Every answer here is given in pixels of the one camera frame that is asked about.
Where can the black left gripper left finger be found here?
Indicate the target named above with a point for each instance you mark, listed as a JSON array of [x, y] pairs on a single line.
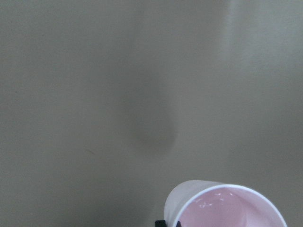
[[160, 223]]

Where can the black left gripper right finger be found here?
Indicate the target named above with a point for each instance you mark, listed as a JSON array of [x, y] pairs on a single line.
[[178, 224]]

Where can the pink plastic cup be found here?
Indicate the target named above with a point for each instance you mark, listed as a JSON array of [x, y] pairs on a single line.
[[197, 203]]

